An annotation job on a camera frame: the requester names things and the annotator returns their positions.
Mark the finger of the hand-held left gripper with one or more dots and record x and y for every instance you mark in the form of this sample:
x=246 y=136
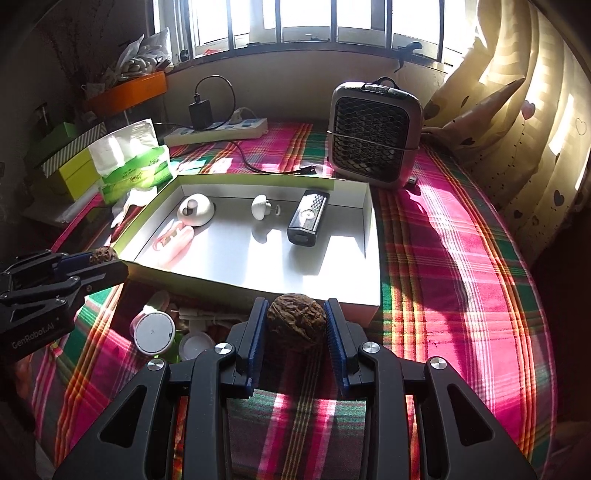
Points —
x=76 y=261
x=106 y=273

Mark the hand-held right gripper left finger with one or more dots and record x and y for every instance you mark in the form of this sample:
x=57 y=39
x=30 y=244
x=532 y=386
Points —
x=258 y=341

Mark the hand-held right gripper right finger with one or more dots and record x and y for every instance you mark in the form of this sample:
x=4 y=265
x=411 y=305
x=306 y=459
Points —
x=334 y=346

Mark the knobbly spiky walnut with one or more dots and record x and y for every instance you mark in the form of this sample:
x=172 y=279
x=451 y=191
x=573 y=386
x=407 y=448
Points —
x=102 y=256

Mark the smooth brown walnut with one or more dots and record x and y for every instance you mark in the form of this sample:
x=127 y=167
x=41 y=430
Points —
x=295 y=323

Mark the small white round jar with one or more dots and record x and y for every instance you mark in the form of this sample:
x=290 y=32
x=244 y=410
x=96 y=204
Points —
x=194 y=346

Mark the green stand with round top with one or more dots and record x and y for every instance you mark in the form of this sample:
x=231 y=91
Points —
x=152 y=330

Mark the pink ringed clip holder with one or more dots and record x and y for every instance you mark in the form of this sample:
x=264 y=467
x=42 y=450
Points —
x=178 y=237

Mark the shallow green cardboard box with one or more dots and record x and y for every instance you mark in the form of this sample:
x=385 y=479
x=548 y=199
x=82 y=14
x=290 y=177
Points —
x=258 y=258

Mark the panda face dome toy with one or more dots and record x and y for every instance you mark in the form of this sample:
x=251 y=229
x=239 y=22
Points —
x=201 y=213

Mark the black rectangular device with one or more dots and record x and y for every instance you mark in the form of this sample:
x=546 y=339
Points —
x=304 y=230

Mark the pale mushroom-shaped ball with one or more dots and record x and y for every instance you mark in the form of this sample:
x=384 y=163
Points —
x=261 y=205

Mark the crumpled white tissue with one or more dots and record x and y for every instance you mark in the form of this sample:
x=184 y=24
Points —
x=134 y=198

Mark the yellow-green box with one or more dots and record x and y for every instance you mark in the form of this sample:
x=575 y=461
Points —
x=74 y=177

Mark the green tissue pack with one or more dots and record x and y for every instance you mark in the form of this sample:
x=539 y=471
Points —
x=138 y=170

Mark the striped box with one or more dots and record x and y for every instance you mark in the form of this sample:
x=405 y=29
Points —
x=69 y=147

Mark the plaid tablecloth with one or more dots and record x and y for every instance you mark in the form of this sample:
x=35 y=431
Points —
x=438 y=277

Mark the dark green box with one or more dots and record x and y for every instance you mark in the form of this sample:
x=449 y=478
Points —
x=60 y=134

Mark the white power strip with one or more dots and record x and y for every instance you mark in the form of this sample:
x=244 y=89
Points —
x=217 y=132

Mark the orange box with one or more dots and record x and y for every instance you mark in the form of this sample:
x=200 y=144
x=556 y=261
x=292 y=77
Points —
x=138 y=90

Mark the black charger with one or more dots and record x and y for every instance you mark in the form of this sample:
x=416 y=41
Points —
x=201 y=115

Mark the small grey fan heater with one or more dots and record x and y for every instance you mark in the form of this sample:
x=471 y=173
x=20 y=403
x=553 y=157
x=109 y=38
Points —
x=374 y=134

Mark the plastic bags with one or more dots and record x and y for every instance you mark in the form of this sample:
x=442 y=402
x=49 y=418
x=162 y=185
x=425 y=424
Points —
x=143 y=55

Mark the cream heart-print curtain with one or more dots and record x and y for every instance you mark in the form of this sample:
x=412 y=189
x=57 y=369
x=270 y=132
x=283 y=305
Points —
x=531 y=152

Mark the black window latch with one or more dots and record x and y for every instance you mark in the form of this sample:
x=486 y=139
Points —
x=410 y=50

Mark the window grille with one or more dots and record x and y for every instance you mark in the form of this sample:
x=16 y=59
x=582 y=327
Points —
x=332 y=23

